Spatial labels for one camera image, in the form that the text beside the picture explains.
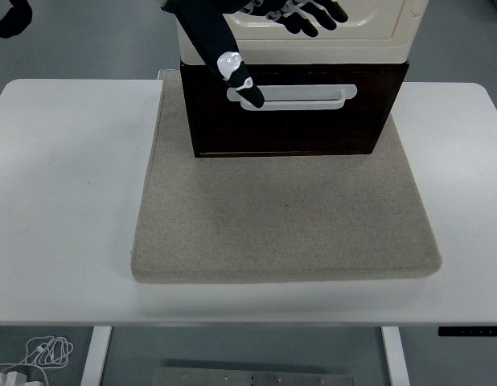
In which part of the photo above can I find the black table control panel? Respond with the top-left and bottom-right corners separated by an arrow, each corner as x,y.
437,326 -> 497,338

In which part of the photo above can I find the white power adapter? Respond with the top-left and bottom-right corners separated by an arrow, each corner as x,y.
0,372 -> 28,386

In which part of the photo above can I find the dark wooden drawer case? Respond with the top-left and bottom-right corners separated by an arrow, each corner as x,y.
179,60 -> 410,158

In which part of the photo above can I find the white table leg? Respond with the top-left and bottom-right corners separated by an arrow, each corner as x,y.
380,326 -> 410,386
80,326 -> 113,386

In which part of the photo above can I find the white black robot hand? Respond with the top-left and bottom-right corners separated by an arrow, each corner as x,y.
159,0 -> 350,109

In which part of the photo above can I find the white cable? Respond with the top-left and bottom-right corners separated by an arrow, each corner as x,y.
0,335 -> 75,386

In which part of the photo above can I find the dark wooden drawer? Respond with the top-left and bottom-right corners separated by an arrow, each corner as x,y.
187,71 -> 399,156

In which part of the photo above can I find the white drawer handle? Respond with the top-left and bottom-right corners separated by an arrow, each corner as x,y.
225,84 -> 359,112

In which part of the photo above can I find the beige fabric mat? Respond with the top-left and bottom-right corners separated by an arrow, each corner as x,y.
129,71 -> 443,285

